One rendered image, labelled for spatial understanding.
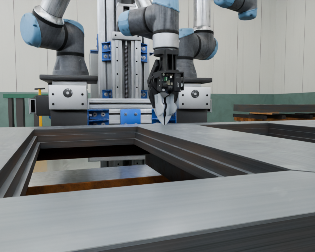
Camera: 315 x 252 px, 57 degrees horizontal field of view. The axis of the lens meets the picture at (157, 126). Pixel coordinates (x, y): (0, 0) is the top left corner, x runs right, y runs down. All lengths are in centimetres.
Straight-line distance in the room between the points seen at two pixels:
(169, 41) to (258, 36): 1185
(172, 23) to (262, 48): 1185
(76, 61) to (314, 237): 116
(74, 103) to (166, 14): 49
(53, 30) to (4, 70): 980
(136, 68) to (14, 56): 968
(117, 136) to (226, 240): 65
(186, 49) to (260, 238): 121
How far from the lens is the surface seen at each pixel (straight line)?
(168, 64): 83
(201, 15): 150
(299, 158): 38
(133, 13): 91
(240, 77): 1204
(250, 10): 133
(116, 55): 138
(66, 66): 126
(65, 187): 78
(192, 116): 123
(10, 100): 838
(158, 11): 86
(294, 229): 19
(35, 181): 102
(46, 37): 121
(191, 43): 137
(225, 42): 1193
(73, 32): 129
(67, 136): 77
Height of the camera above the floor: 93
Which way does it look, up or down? 4 degrees down
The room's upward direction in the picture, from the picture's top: straight up
